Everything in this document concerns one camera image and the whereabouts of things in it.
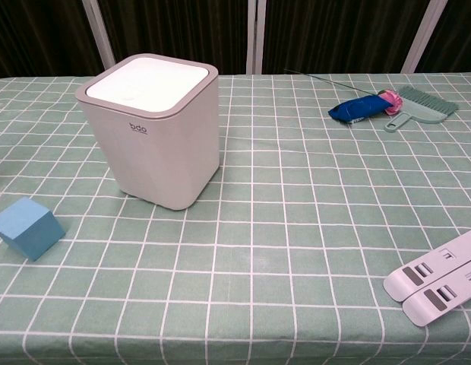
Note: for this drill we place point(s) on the blue folded umbrella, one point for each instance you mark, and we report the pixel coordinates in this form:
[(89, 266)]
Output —
[(359, 107)]

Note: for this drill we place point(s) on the white plastic trash bin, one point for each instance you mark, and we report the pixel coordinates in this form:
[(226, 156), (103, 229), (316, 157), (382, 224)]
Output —
[(152, 163)]

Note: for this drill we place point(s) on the white partition frame post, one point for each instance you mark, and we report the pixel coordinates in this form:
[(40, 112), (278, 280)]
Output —
[(255, 36), (423, 36), (98, 34)]

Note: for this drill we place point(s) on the dark brown curtain panel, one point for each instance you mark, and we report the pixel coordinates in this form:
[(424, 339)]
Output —
[(182, 30), (334, 34), (457, 36), (38, 36)]

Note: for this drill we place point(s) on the blue foam cube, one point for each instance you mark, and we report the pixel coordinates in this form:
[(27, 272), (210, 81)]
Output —
[(28, 230)]

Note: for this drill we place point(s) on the green checked tablecloth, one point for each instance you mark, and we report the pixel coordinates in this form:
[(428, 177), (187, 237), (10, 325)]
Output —
[(281, 243)]

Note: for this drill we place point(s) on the white folding laptop stand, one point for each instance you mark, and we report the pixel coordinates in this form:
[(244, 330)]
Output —
[(440, 283)]

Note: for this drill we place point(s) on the teal mini hand brush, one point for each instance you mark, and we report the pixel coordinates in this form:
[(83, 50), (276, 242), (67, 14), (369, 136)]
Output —
[(429, 98)]

